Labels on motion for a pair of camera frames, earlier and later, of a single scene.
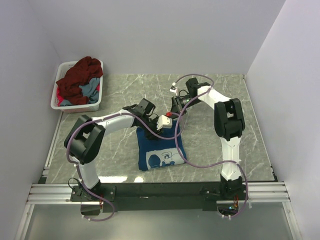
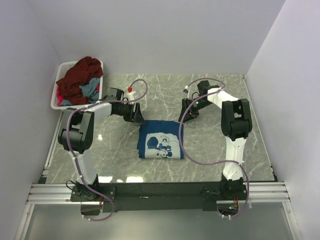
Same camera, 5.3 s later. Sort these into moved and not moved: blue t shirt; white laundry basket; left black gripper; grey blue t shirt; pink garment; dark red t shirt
Moved: left black gripper; blue t shirt
Not moved: dark red t shirt; grey blue t shirt; white laundry basket; pink garment
